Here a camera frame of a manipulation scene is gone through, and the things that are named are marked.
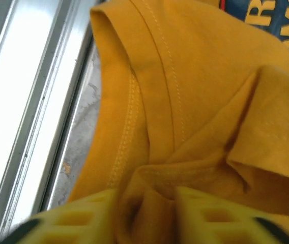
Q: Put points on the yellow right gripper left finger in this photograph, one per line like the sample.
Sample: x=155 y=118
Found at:
x=78 y=223

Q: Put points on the orange t-shirt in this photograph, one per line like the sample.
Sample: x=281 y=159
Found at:
x=198 y=101

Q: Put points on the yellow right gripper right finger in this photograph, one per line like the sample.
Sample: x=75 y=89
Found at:
x=210 y=223

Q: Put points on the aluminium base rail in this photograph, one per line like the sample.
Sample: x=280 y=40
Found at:
x=19 y=101

